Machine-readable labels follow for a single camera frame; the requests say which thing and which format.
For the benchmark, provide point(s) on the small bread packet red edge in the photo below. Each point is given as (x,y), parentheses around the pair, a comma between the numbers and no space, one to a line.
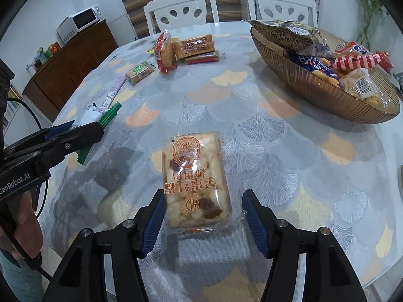
(166,53)

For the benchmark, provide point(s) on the person's teal clothing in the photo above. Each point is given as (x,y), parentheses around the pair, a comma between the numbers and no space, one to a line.
(15,280)

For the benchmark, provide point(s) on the orange biscuit packet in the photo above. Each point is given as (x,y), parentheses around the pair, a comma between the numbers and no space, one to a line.
(283,36)

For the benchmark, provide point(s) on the small pale biscuit packet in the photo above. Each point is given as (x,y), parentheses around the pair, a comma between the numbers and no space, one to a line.
(140,72)

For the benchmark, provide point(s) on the white narrow cabinet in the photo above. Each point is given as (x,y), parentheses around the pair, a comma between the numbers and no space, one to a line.
(121,22)

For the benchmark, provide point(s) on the blue chips bag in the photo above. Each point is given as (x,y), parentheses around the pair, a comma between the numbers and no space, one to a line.
(311,64)

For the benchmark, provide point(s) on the pink stick packet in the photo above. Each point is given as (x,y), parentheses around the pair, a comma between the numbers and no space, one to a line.
(115,89)

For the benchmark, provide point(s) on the clear cracker bag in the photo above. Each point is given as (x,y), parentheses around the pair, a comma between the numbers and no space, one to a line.
(362,85)

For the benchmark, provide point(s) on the large clear bag red label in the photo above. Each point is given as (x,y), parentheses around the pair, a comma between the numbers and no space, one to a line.
(355,62)

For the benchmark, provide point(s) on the dried flower bouquet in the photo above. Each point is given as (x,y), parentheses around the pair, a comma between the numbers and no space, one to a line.
(370,9)

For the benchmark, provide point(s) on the brown biscuit packet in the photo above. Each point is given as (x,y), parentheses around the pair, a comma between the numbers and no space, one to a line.
(195,45)

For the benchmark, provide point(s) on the green orange box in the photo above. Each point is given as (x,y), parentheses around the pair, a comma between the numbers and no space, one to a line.
(54,48)

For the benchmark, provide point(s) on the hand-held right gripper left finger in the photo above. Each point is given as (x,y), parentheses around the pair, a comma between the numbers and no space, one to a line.
(154,223)

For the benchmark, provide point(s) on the person's left forearm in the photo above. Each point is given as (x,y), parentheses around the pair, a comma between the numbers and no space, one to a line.
(25,232)

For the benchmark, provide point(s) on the red date cake packet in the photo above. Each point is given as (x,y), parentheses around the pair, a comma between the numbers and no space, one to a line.
(195,179)

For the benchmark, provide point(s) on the brown ribbed glass bowl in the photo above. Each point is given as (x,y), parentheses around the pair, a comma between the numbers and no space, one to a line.
(299,81)

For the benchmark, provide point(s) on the red brown bar packet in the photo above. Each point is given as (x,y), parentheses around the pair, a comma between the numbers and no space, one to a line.
(201,59)

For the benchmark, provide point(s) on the white microwave oven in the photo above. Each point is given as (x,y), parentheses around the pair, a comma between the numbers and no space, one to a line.
(82,20)

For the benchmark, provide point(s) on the brown wooden cabinet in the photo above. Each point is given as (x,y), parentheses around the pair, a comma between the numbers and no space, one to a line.
(72,69)

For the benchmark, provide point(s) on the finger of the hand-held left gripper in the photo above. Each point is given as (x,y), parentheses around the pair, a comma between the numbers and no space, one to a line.
(58,132)
(82,137)

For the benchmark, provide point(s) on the green snack packet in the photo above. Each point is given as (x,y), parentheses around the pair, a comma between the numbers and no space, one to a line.
(108,116)

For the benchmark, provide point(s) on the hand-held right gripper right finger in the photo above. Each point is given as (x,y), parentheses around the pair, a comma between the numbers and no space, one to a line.
(255,223)

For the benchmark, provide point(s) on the white jar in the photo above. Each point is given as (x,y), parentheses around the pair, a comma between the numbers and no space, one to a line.
(31,69)

